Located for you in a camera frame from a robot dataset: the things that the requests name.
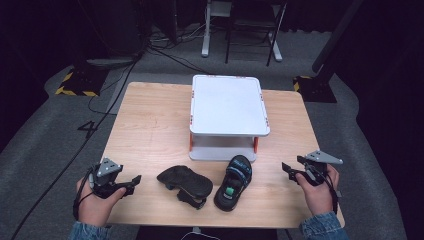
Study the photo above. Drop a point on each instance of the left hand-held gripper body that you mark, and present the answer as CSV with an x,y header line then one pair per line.
x,y
106,173

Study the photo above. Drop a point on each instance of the black and blue sandal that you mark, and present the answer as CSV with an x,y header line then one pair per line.
x,y
233,186

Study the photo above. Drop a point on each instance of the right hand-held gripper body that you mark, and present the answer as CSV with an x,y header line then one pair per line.
x,y
316,166

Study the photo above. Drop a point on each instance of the black slanted pole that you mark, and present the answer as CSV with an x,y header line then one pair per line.
x,y
336,35

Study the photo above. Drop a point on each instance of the person's left hand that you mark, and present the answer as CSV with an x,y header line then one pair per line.
x,y
96,206

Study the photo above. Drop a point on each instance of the black stand base striped tape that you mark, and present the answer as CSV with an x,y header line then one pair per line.
x,y
315,90
81,83

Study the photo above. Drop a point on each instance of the black folding chair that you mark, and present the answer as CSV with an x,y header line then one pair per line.
x,y
253,23

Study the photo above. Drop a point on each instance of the person's right hand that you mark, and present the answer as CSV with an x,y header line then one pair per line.
x,y
316,196

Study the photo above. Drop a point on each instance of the white two-tier shoe rack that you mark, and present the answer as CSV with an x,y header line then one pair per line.
x,y
228,105

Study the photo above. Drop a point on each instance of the white desk leg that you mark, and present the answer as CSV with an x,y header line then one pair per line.
x,y
206,33
276,46

